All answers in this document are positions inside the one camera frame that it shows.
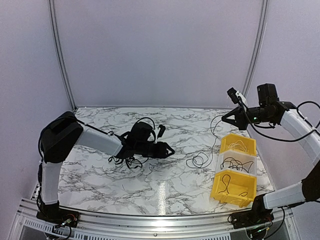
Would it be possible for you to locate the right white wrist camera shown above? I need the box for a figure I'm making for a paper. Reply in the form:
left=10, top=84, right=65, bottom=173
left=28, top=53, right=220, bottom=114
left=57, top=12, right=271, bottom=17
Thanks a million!
left=227, top=87, right=248, bottom=106

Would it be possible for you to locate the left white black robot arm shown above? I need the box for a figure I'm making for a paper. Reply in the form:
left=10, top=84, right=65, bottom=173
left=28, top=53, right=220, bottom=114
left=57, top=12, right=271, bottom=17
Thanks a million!
left=37, top=111, right=175, bottom=223

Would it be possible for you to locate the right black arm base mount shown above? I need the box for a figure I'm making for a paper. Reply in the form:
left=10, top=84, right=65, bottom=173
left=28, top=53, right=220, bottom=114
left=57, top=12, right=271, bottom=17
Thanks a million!
left=227, top=209, right=274, bottom=229

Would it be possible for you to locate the near yellow storage bin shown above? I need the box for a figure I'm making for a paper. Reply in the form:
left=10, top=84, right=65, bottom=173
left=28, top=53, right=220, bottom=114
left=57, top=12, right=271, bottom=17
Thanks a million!
left=210, top=170, right=257, bottom=208

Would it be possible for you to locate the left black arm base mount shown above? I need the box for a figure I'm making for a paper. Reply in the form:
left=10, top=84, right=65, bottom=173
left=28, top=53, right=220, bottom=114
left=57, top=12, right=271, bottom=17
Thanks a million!
left=36, top=209, right=80, bottom=228

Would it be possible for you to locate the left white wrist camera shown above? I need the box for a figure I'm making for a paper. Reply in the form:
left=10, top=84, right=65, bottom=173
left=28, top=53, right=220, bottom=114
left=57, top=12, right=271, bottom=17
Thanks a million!
left=157, top=124, right=166, bottom=138

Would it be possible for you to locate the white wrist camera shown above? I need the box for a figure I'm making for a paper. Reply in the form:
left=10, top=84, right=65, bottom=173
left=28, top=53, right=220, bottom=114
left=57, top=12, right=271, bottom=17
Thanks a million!
left=227, top=87, right=248, bottom=106
left=157, top=124, right=166, bottom=138

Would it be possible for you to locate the aluminium front frame rail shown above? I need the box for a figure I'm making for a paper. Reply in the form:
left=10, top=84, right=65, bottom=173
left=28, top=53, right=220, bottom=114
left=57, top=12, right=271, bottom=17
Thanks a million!
left=9, top=198, right=302, bottom=240

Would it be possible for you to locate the yellow storage bin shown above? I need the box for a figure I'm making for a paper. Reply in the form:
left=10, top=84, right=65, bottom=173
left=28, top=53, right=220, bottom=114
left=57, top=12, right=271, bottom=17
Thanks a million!
left=219, top=133, right=257, bottom=156
left=210, top=170, right=257, bottom=208

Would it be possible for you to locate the clear plastic storage bin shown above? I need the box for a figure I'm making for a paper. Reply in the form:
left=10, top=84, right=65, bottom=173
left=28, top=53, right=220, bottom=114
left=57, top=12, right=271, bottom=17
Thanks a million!
left=215, top=150, right=257, bottom=177

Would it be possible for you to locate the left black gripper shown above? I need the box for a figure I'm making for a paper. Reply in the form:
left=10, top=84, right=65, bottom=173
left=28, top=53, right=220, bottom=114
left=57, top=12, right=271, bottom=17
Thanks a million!
left=136, top=141, right=175, bottom=159

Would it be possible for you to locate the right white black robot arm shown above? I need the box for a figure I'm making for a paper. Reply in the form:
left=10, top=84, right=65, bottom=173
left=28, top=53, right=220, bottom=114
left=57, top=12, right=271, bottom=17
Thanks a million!
left=221, top=83, right=320, bottom=224

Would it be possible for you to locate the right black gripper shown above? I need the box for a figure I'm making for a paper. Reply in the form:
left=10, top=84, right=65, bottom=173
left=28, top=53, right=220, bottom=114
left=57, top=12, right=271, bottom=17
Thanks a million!
left=221, top=104, right=274, bottom=131

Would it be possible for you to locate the far yellow storage bin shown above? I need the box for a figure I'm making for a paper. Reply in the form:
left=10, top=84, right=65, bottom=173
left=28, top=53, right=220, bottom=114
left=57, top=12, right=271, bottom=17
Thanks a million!
left=219, top=133, right=257, bottom=156

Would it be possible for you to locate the black cable bundle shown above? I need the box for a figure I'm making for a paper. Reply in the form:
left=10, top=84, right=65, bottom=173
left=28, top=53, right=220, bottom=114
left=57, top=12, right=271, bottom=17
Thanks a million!
left=107, top=156, right=143, bottom=170

